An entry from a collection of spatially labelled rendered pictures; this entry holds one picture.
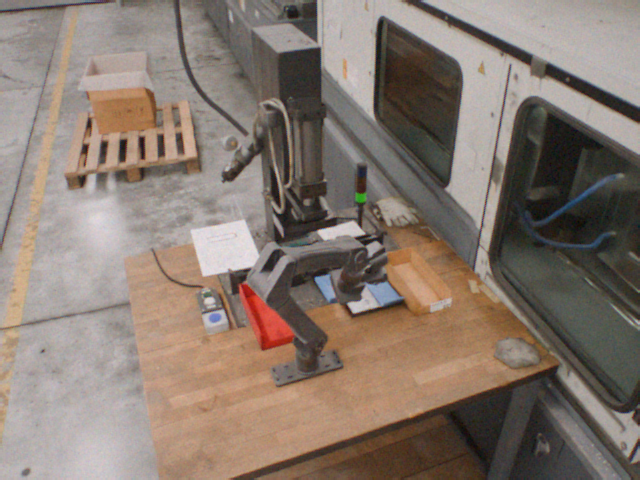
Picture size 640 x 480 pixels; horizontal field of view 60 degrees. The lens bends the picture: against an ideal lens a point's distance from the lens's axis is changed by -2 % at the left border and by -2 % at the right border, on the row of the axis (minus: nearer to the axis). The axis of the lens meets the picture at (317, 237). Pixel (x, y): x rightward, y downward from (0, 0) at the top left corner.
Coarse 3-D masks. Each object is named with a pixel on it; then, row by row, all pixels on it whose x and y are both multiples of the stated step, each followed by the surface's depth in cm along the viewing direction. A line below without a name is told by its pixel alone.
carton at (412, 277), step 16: (400, 256) 193; (416, 256) 191; (400, 272) 192; (416, 272) 191; (432, 272) 182; (400, 288) 180; (416, 288) 185; (432, 288) 184; (448, 288) 174; (416, 304) 172; (432, 304) 174; (448, 304) 177
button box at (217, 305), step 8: (152, 248) 206; (160, 264) 197; (176, 280) 189; (208, 288) 182; (216, 288) 182; (200, 296) 179; (216, 296) 179; (200, 304) 176; (216, 304) 176; (208, 312) 174
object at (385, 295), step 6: (372, 288) 182; (378, 288) 182; (384, 288) 182; (390, 288) 182; (378, 294) 180; (384, 294) 180; (390, 294) 179; (396, 294) 180; (378, 300) 177; (384, 300) 177; (390, 300) 177; (396, 300) 175; (384, 306) 175
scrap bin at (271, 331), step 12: (240, 288) 178; (252, 300) 181; (252, 312) 176; (264, 312) 176; (252, 324) 169; (264, 324) 172; (276, 324) 172; (264, 336) 168; (276, 336) 168; (288, 336) 164; (264, 348) 163
